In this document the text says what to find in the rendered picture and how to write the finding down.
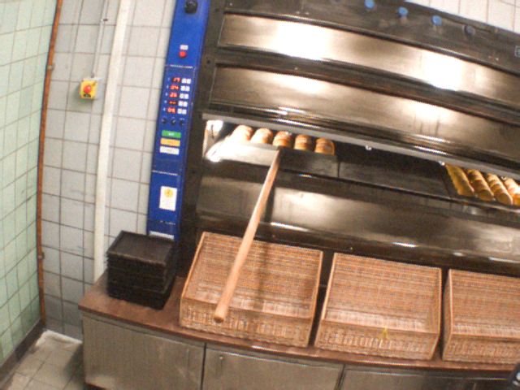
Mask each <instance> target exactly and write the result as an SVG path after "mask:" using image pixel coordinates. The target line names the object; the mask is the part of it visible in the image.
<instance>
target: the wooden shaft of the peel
mask: <svg viewBox="0 0 520 390"><path fill-rule="evenodd" d="M282 154H283V151H282V150H280V149H279V150H277V152H276V154H275V157H274V160H273V163H272V164H271V168H270V170H269V173H268V175H267V178H266V181H265V184H264V185H263V188H262V191H261V194H260V196H259V199H258V202H257V205H256V206H255V209H254V211H253V214H252V217H251V220H250V221H249V225H248V227H247V230H246V232H245V235H244V238H243V241H242V242H241V245H240V248H239V251H238V253H237V256H236V259H235V262H234V263H233V266H232V269H231V272H230V274H229V276H228V278H227V283H226V284H225V287H224V289H223V293H222V295H221V297H220V299H219V303H218V305H217V308H216V310H215V312H214V316H213V319H214V321H215V322H216V323H222V322H223V321H224V319H225V317H226V314H227V312H228V308H229V306H230V303H231V300H232V297H233V294H234V292H235V289H236V286H237V283H238V280H239V278H240V275H241V272H242V269H243V266H244V264H245V259H246V258H247V255H248V252H249V248H250V246H251V243H252V241H253V238H254V234H255V232H256V229H257V226H258V223H259V220H260V218H261V215H262V211H263V209H264V206H265V204H266V201H267V197H268V194H269V192H270V190H271V186H272V183H273V180H274V178H275V173H276V172H277V169H278V166H279V164H280V159H281V157H282Z"/></svg>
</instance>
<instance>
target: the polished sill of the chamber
mask: <svg viewBox="0 0 520 390"><path fill-rule="evenodd" d="M201 167H206V168H211V169H216V170H222V171H231V172H236V173H241V174H246V175H252V176H261V177H266V178H267V175H268V173H269V170H270V168H271V166H266V165H261V164H256V163H251V162H242V161H236V160H231V159H225V158H216V157H211V156H204V157H203V159H202V161H201ZM274 179H276V180H284V181H289V182H294V183H299V184H308V185H313V186H318V187H323V188H328V189H336V190H341V191H346V192H351V193H359V194H364V195H369V196H373V197H381V198H387V199H391V200H396V201H400V202H408V203H414V204H418V205H423V206H431V207H435V208H440V209H445V210H453V211H457V212H462V213H467V214H471V215H479V216H483V217H488V218H493V219H501V220H505V221H510V222H515V223H520V213H518V212H514V211H510V210H502V209H498V208H494V207H490V206H482V205H478V204H474V203H469V202H465V201H457V200H453V199H448V198H444V197H437V196H432V195H428V194H423V193H416V192H411V191H406V190H402V189H398V188H389V187H385V186H381V185H376V184H368V183H363V182H359V181H354V180H346V179H341V178H336V177H332V176H327V175H319V174H314V173H309V172H303V171H295V170H290V169H285V168H280V167H278V169H277V172H276V173H275V178H274Z"/></svg>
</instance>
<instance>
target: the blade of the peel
mask: <svg viewBox="0 0 520 390"><path fill-rule="evenodd" d="M236 129H237V128H235V129H234V130H233V131H232V132H231V133H230V134H229V135H228V136H227V137H226V141H225V143H228V144H233V145H243V146H248V147H254V148H259V149H265V150H274V151H276V150H277V147H278V146H277V145H272V143H273V140H274V138H275V135H276V134H277V133H273V134H274V138H273V140H272V142H271V144H264V143H259V142H254V141H244V140H238V139H232V138H231V136H232V134H233V133H234V131H236ZM295 139H296V136H295V137H294V142H295ZM313 141H314V147H315V142H316V140H313ZM294 142H293V143H292V148H289V147H285V148H284V152H285V153H290V154H299V155H304V156H309V157H314V158H322V159H327V160H332V161H336V157H337V148H336V144H334V143H333V145H334V155H332V154H323V153H319V152H314V151H309V150H303V149H294V148H293V147H294ZM313 150H315V148H313Z"/></svg>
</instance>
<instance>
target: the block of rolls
mask: <svg viewBox="0 0 520 390"><path fill-rule="evenodd" d="M445 166H446V167H447V170H448V173H449V175H450V176H451V180H453V183H454V184H455V188H456V189H458V193H459V194H460V195H462V196H466V197H472V196H473V195H474V190H473V188H474V189H475V192H476V193H477V194H478V197H479V199H481V200H484V201H488V202H491V201H492V200H493V194H492V193H494V197H496V198H497V201H498V202H499V203H502V204H505V205H511V204H512V198H513V201H514V202H515V205H516V206H519V207H520V189H519V187H518V186H517V185H516V184H515V182H514V181H513V179H511V178H507V177H505V179H502V178H501V176H500V175H493V174H490V173H486V172H482V171H481V172H480V173H479V171H476V170H472V169H469V168H463V170H464V172H465V174H466V175H465V174H464V172H463V170H462V168H461V167H458V166H454V165H451V164H447V163H445ZM466 176H467V177H468V179H469V180H470V183H469V181H468V179H467V178H466ZM482 176H483V177H482ZM483 179H485V181H486V182H485V181H484V180H483ZM470 184H472V186H473V188H472V187H471V186H470ZM487 184H488V185H487ZM502 184H503V185H502ZM488 186H489V187H488ZM490 189H491V190H490ZM505 189H506V190H505ZM491 191H492V192H491Z"/></svg>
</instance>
